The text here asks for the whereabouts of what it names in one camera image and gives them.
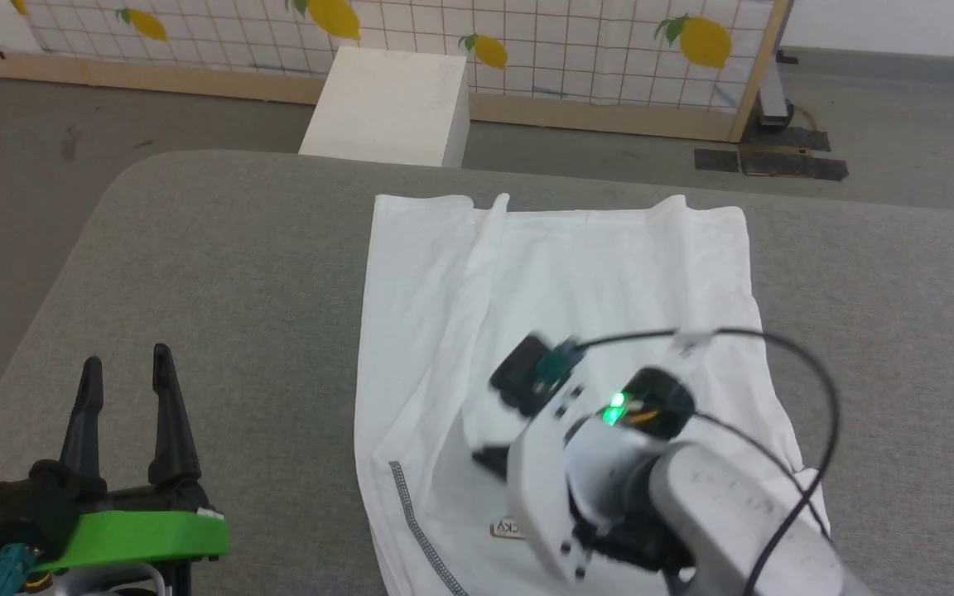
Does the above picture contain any thin black floor mat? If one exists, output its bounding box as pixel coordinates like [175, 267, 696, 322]
[763, 124, 833, 153]

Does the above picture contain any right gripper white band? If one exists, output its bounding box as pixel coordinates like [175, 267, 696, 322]
[471, 376, 612, 581]

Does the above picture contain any left arm teal-plug black cable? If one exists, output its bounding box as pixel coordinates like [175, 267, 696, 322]
[0, 544, 41, 596]

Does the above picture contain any metal partition foot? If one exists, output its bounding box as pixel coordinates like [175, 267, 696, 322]
[757, 51, 797, 130]

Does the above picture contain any grey fabric table cover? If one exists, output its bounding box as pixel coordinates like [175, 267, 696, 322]
[0, 149, 954, 596]

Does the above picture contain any white rectangular box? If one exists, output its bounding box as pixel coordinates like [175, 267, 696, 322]
[298, 46, 471, 169]

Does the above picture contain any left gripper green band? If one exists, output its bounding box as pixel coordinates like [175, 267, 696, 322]
[34, 344, 232, 596]

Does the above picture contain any long black floor mat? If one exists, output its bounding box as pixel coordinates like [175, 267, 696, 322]
[740, 152, 850, 182]

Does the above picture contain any lemon print wood-framed partition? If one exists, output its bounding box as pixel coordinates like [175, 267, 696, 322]
[0, 0, 793, 143]

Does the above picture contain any small black floor mat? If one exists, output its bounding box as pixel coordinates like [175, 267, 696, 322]
[694, 147, 741, 174]

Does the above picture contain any white t-shirt with grey trim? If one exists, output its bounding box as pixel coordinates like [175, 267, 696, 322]
[353, 193, 832, 596]

